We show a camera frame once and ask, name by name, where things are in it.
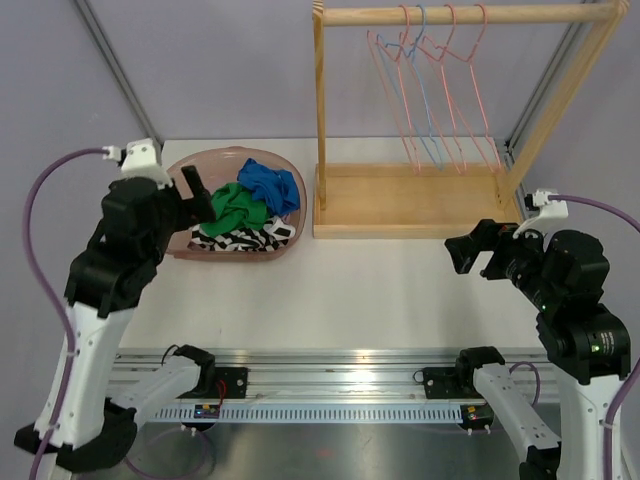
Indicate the black white striped tank top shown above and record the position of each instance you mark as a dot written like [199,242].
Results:
[274,235]

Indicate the blue tank top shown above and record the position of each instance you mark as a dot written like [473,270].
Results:
[277,188]

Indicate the green tank top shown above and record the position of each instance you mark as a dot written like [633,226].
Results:
[235,208]

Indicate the aluminium rail frame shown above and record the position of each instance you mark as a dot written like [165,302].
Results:
[337,375]

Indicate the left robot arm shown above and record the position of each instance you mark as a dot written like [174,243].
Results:
[85,429]

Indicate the white slotted cable duct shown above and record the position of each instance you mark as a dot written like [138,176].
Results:
[241,413]

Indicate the pink hanger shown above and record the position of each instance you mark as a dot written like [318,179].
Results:
[392,59]
[435,54]
[469,59]

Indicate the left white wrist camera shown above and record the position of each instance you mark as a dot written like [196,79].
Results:
[140,158]

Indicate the right corner aluminium post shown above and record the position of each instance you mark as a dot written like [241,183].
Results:
[558,62]

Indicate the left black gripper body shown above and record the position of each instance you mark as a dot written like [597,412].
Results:
[178,212]

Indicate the corner aluminium post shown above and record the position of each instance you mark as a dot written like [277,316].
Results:
[107,53]
[558,62]

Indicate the wooden clothes rack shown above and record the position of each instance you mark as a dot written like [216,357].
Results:
[388,200]

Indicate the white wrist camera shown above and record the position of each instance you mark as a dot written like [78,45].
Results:
[546,211]
[140,158]

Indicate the left corner aluminium post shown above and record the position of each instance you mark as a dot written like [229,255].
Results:
[107,53]

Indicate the light blue wire hanger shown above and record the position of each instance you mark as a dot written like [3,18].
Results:
[429,143]

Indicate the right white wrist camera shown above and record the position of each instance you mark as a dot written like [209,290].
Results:
[546,211]

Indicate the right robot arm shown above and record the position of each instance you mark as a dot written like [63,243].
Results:
[588,347]

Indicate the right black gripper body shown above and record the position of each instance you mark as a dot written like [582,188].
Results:
[514,258]

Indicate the pink plastic basin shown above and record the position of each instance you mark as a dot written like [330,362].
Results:
[220,166]

